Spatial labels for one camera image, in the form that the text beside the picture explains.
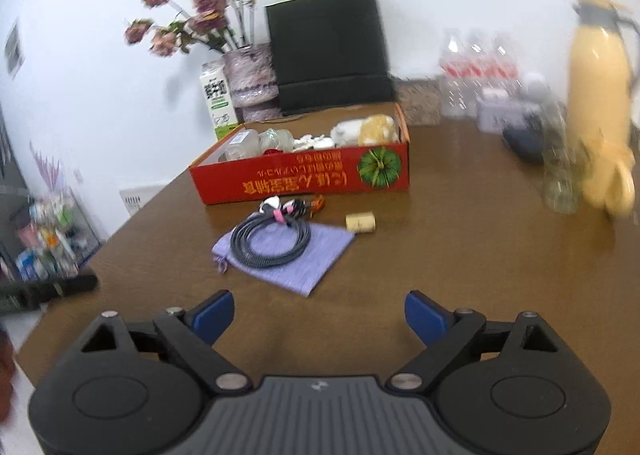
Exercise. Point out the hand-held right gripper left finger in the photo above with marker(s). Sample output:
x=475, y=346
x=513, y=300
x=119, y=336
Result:
x=215, y=317

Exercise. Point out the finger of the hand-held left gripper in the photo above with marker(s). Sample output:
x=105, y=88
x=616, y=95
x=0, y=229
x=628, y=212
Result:
x=55, y=287

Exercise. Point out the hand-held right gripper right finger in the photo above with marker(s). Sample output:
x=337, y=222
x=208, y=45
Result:
x=425, y=317

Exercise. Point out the red cardboard box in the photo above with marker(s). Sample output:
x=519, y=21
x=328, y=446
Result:
x=310, y=180

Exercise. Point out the clear plastic container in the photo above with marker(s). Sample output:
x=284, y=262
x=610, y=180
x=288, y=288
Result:
x=242, y=145

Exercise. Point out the metal storage shelf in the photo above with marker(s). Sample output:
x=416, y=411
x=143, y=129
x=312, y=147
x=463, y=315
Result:
x=50, y=240

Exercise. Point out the small cork piece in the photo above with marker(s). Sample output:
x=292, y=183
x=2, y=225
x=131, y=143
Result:
x=360, y=223

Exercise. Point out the purple dried flower bunch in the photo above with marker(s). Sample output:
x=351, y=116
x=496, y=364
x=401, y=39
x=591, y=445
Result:
x=50, y=170

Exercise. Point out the yellow plush toy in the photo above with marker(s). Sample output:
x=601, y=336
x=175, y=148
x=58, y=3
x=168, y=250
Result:
x=380, y=130

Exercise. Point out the clear glass jar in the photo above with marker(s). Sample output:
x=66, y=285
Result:
x=561, y=175

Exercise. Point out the white plush toy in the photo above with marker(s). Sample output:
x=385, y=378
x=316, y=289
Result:
x=347, y=134

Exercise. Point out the black soft pouch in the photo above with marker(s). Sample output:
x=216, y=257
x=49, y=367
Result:
x=522, y=140

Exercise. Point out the crumpled white tissue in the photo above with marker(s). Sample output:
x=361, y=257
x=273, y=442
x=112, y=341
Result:
x=315, y=141

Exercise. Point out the speckled brown box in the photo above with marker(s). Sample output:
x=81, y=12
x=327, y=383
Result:
x=419, y=102

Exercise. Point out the white tin box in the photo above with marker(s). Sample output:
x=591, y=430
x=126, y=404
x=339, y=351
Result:
x=497, y=112

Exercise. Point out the white green milk carton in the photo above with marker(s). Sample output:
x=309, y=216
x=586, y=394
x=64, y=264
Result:
x=219, y=100

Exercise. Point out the yellow cup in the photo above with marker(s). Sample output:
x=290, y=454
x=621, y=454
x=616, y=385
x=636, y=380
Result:
x=612, y=185

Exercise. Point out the mottled purple ceramic vase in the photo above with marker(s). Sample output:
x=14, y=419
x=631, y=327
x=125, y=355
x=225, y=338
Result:
x=250, y=80

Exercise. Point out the red label water bottle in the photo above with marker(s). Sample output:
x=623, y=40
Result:
x=455, y=75
x=479, y=65
x=505, y=65

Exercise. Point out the white round lamp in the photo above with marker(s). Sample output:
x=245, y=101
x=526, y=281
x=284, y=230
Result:
x=536, y=85

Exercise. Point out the black paper shopping bag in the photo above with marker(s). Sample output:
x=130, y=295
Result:
x=330, y=50

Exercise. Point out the yellow thermos jug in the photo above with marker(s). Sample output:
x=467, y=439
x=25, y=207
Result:
x=597, y=80

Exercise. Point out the white vented wall plate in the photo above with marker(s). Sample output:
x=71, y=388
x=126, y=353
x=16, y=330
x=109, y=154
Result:
x=140, y=200

